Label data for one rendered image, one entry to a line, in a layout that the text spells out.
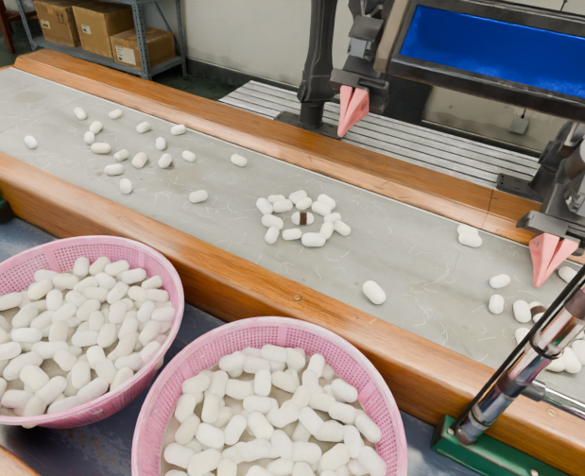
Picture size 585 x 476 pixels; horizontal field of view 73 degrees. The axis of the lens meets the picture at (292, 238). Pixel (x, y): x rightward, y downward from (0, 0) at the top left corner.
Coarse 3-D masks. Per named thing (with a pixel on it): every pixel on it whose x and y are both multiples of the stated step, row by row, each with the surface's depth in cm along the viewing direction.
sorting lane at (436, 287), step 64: (0, 128) 82; (64, 128) 85; (128, 128) 87; (192, 192) 72; (256, 192) 74; (320, 192) 76; (256, 256) 61; (320, 256) 62; (384, 256) 64; (448, 256) 65; (512, 256) 67; (448, 320) 55; (512, 320) 56; (576, 384) 49
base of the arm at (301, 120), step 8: (304, 104) 104; (312, 104) 104; (320, 104) 105; (280, 112) 114; (288, 112) 114; (304, 112) 105; (312, 112) 105; (320, 112) 106; (280, 120) 110; (288, 120) 110; (296, 120) 111; (304, 120) 107; (312, 120) 106; (320, 120) 108; (304, 128) 108; (312, 128) 107; (320, 128) 108; (328, 128) 109; (336, 128) 109; (328, 136) 106; (336, 136) 106
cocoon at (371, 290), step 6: (366, 282) 57; (372, 282) 56; (366, 288) 56; (372, 288) 56; (378, 288) 56; (366, 294) 56; (372, 294) 55; (378, 294) 55; (384, 294) 55; (372, 300) 55; (378, 300) 55; (384, 300) 55
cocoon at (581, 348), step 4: (576, 340) 53; (580, 340) 52; (572, 344) 53; (576, 344) 52; (580, 344) 52; (584, 344) 52; (572, 348) 52; (576, 348) 52; (580, 348) 51; (584, 348) 51; (576, 352) 51; (580, 352) 51; (584, 352) 51; (576, 356) 51; (580, 356) 51; (584, 356) 50; (580, 360) 51; (584, 360) 50; (584, 364) 51
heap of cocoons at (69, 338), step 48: (48, 288) 54; (96, 288) 53; (144, 288) 55; (0, 336) 47; (48, 336) 50; (96, 336) 48; (144, 336) 49; (0, 384) 43; (48, 384) 43; (96, 384) 44
